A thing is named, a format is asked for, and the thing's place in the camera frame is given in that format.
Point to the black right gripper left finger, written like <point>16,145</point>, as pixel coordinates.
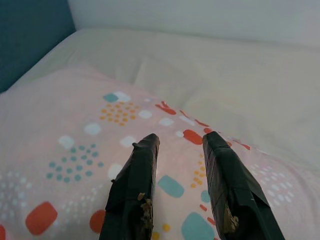
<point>132,187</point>

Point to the cream bed mattress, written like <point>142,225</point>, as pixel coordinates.
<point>225,87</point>

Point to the dark teal headboard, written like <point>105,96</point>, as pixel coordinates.
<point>30,37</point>

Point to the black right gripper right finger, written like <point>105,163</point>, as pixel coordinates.
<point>230,187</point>

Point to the pink dotted pillow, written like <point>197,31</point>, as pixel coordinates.
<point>62,125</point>

